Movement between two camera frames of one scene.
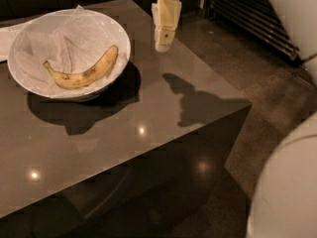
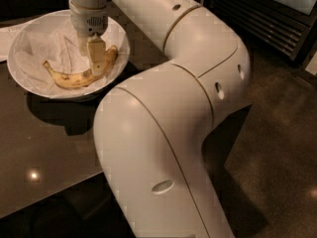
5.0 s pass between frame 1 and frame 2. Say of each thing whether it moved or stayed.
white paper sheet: stayed
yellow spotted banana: stayed
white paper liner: stayed
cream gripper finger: moved
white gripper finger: moved
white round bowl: stayed
